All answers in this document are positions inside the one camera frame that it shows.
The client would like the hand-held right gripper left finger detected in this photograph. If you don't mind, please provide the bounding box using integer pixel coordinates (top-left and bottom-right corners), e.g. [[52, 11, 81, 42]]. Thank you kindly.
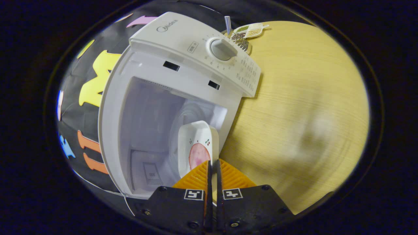
[[126, 160, 213, 234]]

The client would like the metal mesh basket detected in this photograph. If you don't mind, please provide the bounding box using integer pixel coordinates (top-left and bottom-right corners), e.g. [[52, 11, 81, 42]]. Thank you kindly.
[[230, 31, 252, 55]]

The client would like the white rectangular dish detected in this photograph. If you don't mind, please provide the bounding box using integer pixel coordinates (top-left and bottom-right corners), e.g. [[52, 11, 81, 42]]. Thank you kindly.
[[177, 120, 220, 180]]

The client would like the divided tray with grains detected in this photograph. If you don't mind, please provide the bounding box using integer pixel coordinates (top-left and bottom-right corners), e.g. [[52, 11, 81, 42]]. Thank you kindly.
[[233, 22, 270, 39]]

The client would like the pink meat slice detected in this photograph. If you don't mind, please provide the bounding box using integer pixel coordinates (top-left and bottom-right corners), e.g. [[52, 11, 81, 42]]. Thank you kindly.
[[188, 143, 211, 171]]

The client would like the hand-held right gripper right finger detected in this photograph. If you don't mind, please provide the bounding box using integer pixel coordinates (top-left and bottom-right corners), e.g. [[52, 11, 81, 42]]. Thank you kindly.
[[216, 159, 295, 233]]

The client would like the white microwave oven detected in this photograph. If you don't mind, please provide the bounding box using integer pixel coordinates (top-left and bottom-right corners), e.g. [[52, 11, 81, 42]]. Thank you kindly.
[[98, 12, 262, 200]]

